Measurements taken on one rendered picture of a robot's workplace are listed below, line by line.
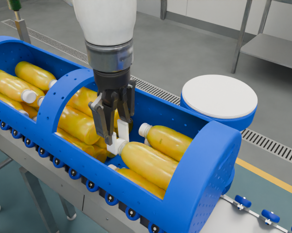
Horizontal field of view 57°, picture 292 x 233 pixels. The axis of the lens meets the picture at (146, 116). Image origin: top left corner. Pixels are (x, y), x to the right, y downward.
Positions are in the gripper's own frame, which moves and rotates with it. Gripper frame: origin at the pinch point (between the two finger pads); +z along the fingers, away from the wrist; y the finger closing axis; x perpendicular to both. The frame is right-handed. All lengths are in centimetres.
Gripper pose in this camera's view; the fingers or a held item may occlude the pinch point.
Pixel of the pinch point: (117, 137)
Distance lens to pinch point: 67.3
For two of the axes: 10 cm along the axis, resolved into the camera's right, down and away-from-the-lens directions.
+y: 5.9, -5.1, 6.3
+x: -8.1, -3.8, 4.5
